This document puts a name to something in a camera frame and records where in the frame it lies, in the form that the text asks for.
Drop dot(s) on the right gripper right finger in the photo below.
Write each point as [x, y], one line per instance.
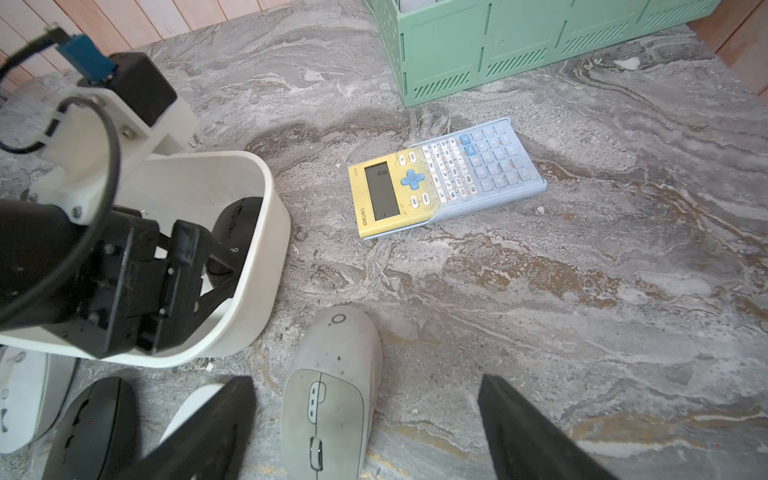
[524, 444]

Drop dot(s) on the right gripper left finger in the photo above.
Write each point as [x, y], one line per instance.
[210, 444]

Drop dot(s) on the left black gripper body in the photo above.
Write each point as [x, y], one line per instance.
[105, 305]

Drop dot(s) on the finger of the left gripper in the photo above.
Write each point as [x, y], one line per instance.
[223, 268]
[174, 318]

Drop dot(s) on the black logo mouse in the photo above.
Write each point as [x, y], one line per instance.
[236, 224]

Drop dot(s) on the white plastic storage box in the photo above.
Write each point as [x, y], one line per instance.
[197, 187]

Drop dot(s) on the black ribbed mouse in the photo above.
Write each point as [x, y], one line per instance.
[97, 438]

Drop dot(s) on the white grey mouse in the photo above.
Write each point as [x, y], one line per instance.
[330, 396]

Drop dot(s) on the white slim mouse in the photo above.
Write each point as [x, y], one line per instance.
[190, 406]

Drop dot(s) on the yellow blue calculator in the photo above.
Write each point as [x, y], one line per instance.
[448, 176]

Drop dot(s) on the green plastic file organizer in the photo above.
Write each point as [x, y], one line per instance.
[444, 47]

